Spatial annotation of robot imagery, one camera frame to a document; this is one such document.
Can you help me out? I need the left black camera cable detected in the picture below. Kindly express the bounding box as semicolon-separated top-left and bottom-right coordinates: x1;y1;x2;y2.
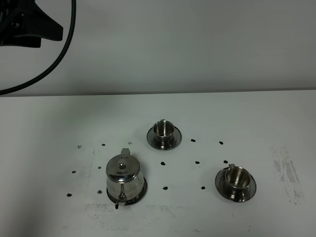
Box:
0;0;77;96

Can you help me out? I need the far stainless steel teacup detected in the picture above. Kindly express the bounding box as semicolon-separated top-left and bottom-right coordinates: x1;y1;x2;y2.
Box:
153;119;175;141

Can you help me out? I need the near steel saucer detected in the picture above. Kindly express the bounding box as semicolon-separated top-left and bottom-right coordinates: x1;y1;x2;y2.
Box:
215;167;257;202

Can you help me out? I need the teapot steel saucer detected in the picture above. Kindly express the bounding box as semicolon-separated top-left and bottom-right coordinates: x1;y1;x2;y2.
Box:
106;178;147;209

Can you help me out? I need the stainless steel teacup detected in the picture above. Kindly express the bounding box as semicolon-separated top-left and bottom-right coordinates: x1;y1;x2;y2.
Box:
224;164;250;190
153;119;175;141

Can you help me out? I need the stainless steel teapot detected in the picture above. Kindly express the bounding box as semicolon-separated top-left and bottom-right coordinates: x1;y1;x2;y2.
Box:
106;148;145;209

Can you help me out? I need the near stainless steel teacup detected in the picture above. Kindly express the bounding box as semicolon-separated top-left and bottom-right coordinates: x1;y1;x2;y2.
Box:
224;164;250;190

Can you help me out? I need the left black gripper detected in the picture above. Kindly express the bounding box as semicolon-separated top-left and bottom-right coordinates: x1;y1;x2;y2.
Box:
0;0;63;48

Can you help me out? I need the far steel saucer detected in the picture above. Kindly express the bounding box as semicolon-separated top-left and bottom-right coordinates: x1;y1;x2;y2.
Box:
147;127;182;151

